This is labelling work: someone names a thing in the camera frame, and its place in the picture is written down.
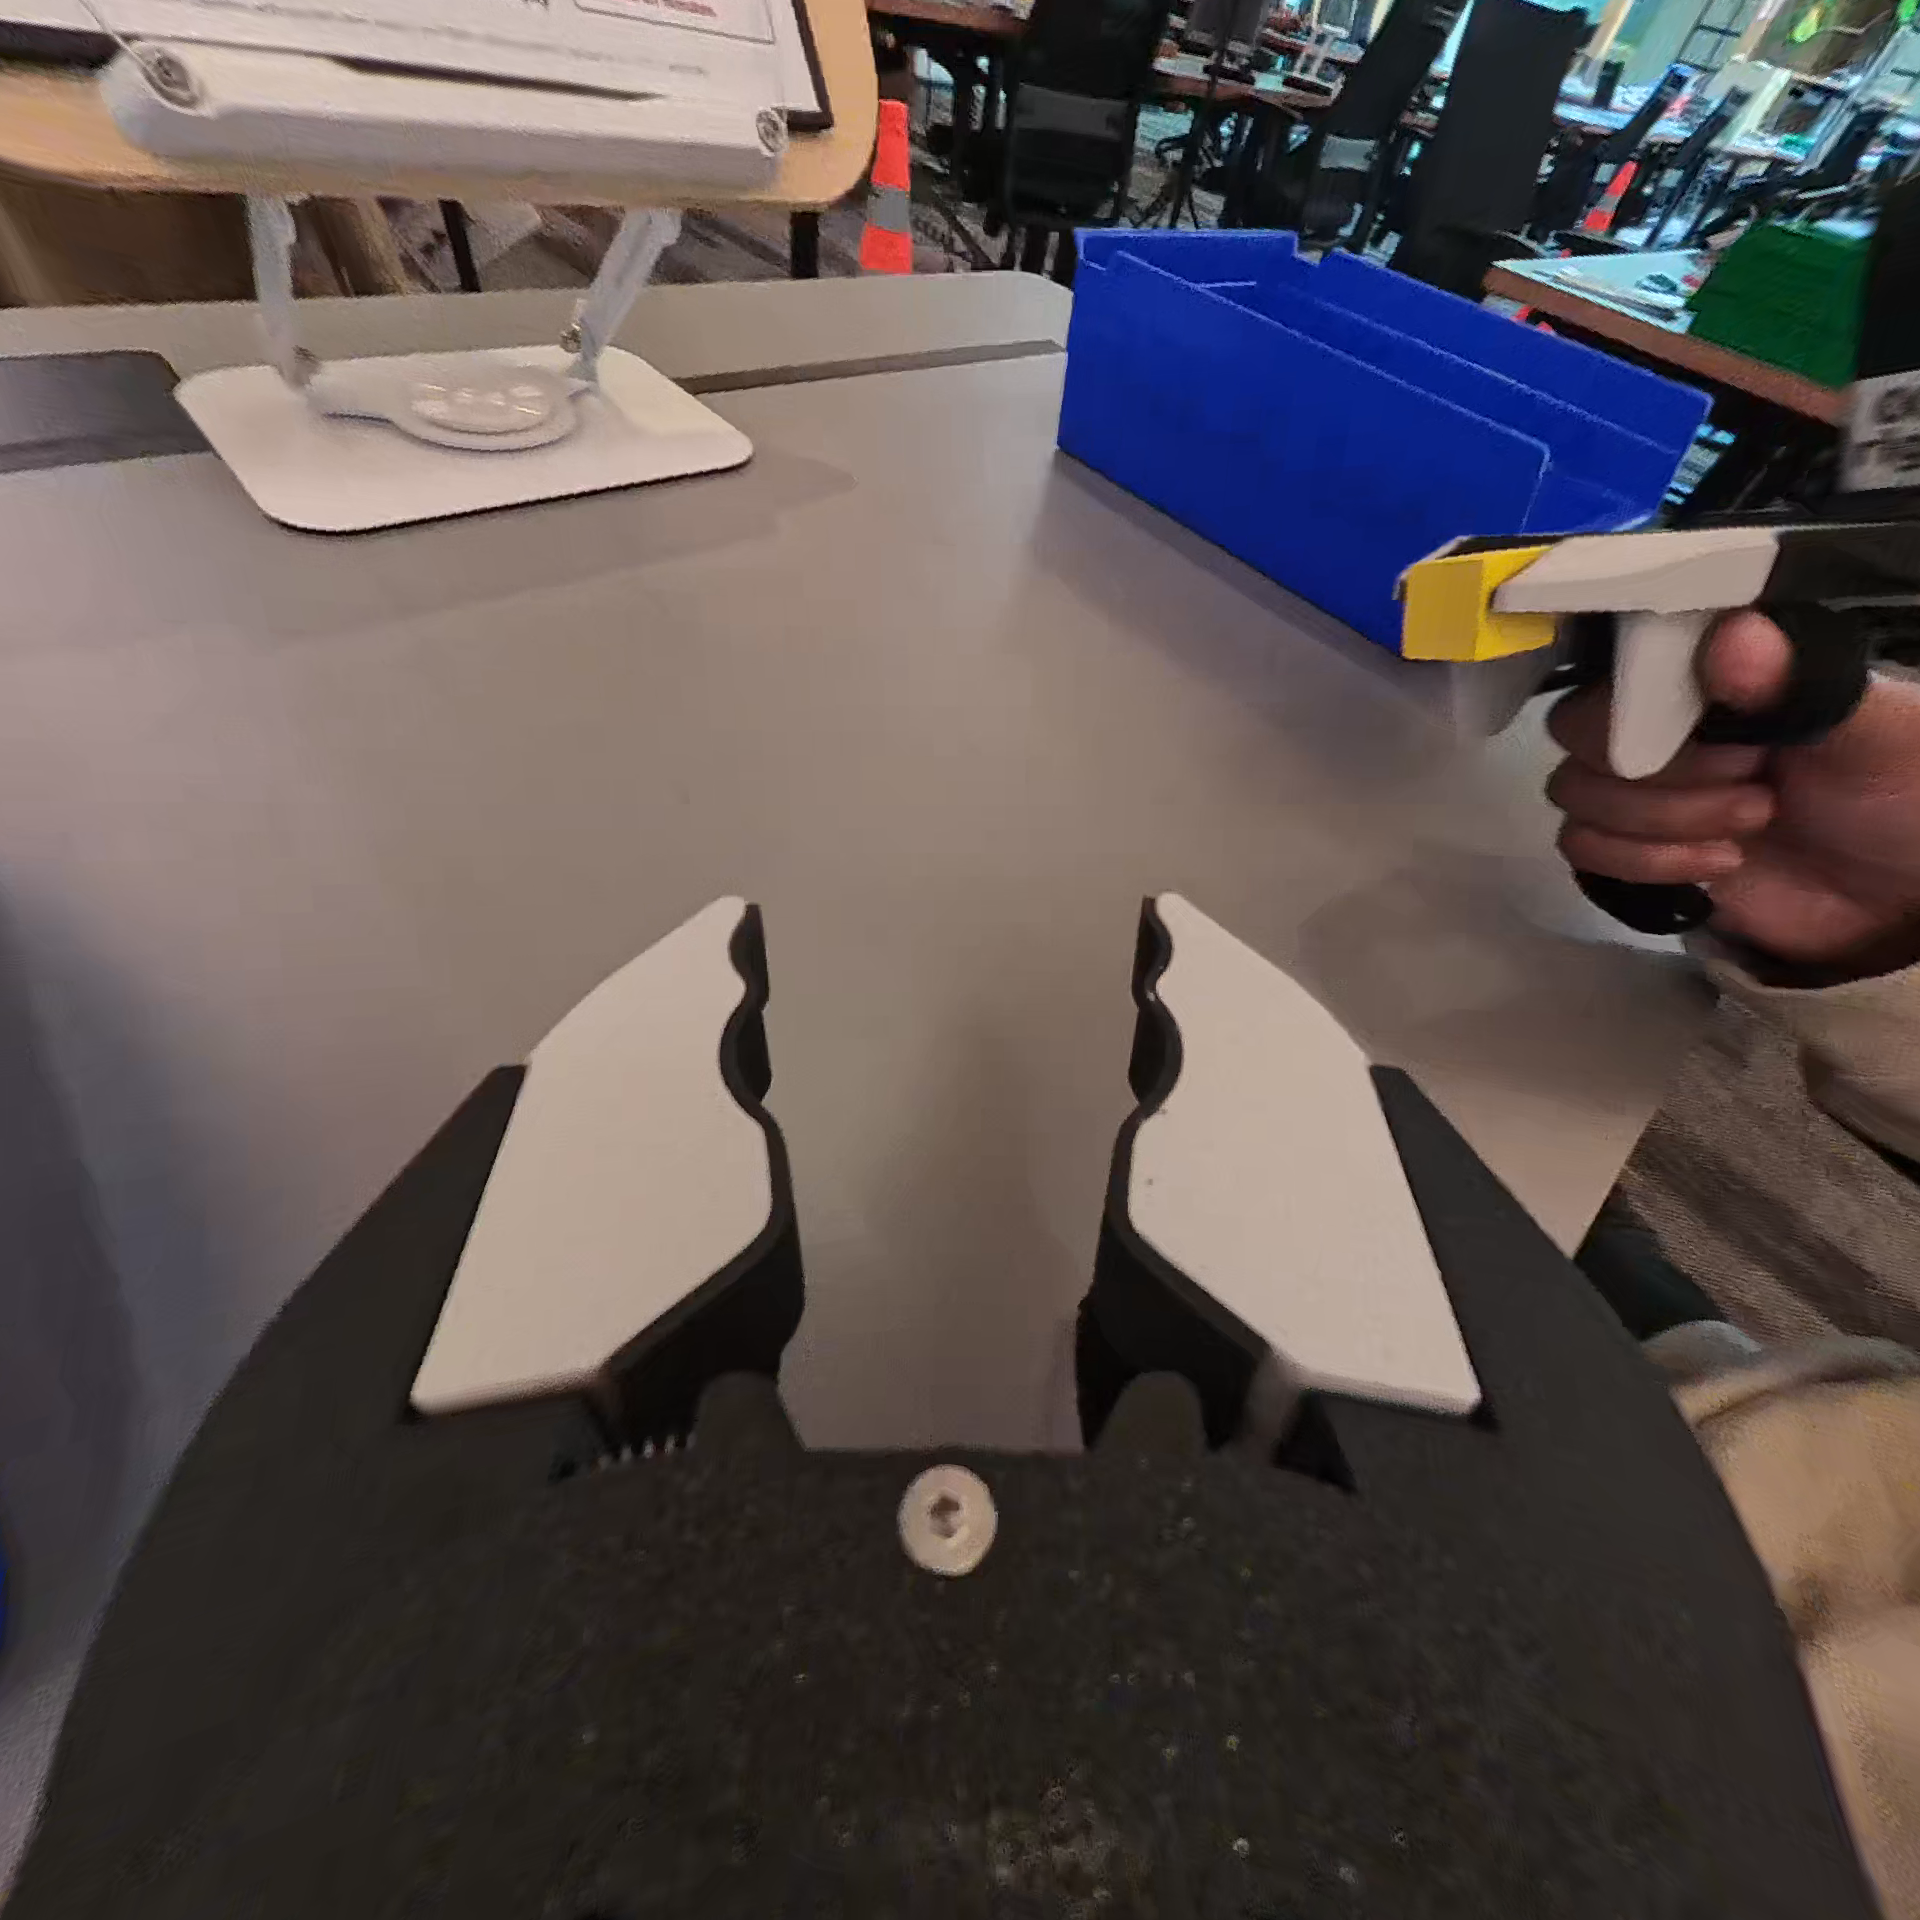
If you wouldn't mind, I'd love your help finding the black office chair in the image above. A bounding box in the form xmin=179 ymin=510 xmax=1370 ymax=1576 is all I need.
xmin=1402 ymin=0 xmax=1595 ymax=296
xmin=1574 ymin=1199 xmax=1728 ymax=1338
xmin=994 ymin=74 xmax=1145 ymax=284
xmin=1296 ymin=0 xmax=1443 ymax=248

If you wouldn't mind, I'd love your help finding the black clipboard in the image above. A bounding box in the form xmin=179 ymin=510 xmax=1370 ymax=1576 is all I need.
xmin=0 ymin=0 xmax=836 ymax=128

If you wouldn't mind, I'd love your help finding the person's right hand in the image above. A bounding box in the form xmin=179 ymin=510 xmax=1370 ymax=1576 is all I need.
xmin=1545 ymin=608 xmax=1920 ymax=986

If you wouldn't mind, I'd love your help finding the yellow wooden cube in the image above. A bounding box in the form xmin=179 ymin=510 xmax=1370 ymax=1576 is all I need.
xmin=1400 ymin=544 xmax=1561 ymax=665

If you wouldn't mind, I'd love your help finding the long wooden table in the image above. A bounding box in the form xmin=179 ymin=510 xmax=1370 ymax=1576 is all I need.
xmin=1481 ymin=250 xmax=1854 ymax=436

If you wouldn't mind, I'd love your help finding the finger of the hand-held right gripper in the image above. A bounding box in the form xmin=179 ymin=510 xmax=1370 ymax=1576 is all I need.
xmin=1488 ymin=534 xmax=1782 ymax=784
xmin=1441 ymin=653 xmax=1579 ymax=741

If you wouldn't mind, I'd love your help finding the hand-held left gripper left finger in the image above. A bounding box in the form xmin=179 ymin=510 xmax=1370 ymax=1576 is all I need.
xmin=406 ymin=895 xmax=805 ymax=1455

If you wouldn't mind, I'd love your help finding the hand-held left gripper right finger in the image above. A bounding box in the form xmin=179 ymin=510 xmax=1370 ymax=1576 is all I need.
xmin=1076 ymin=890 xmax=1484 ymax=1455

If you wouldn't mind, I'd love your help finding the printed instruction sheet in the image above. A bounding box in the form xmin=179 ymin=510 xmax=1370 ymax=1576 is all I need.
xmin=89 ymin=0 xmax=798 ymax=68

